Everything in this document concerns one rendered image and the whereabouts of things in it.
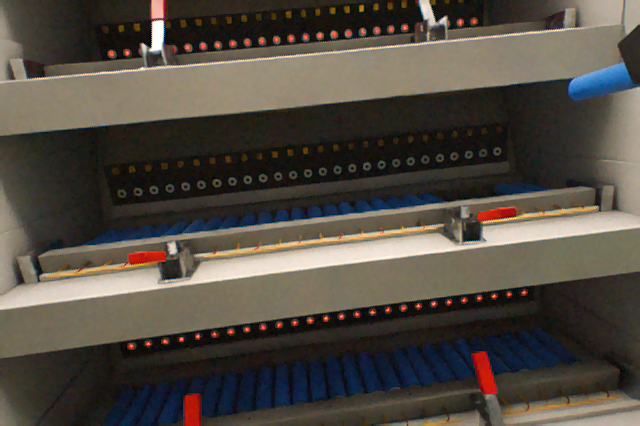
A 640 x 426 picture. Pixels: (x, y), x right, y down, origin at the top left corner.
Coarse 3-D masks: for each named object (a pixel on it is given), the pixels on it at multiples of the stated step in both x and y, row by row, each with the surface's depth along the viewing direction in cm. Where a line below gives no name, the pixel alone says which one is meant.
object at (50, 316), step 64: (256, 192) 48; (320, 192) 48; (0, 256) 32; (256, 256) 35; (320, 256) 33; (384, 256) 31; (448, 256) 31; (512, 256) 32; (576, 256) 32; (0, 320) 29; (64, 320) 30; (128, 320) 30; (192, 320) 31; (256, 320) 31
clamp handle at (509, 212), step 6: (462, 210) 33; (468, 210) 33; (492, 210) 27; (498, 210) 26; (504, 210) 26; (510, 210) 26; (462, 216) 33; (468, 216) 33; (474, 216) 30; (480, 216) 29; (486, 216) 28; (492, 216) 27; (498, 216) 26; (504, 216) 26; (510, 216) 26; (516, 216) 26
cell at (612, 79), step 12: (600, 72) 25; (612, 72) 24; (624, 72) 23; (576, 84) 27; (588, 84) 25; (600, 84) 25; (612, 84) 24; (624, 84) 23; (636, 84) 23; (576, 96) 27; (588, 96) 26; (600, 96) 26
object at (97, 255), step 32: (544, 192) 38; (576, 192) 37; (288, 224) 36; (320, 224) 35; (352, 224) 36; (384, 224) 36; (416, 224) 36; (64, 256) 34; (96, 256) 34; (128, 256) 35
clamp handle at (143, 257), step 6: (168, 246) 31; (174, 246) 31; (144, 252) 25; (150, 252) 25; (156, 252) 26; (162, 252) 27; (174, 252) 31; (132, 258) 24; (138, 258) 24; (144, 258) 24; (150, 258) 25; (156, 258) 26; (162, 258) 27; (168, 258) 29; (132, 264) 24
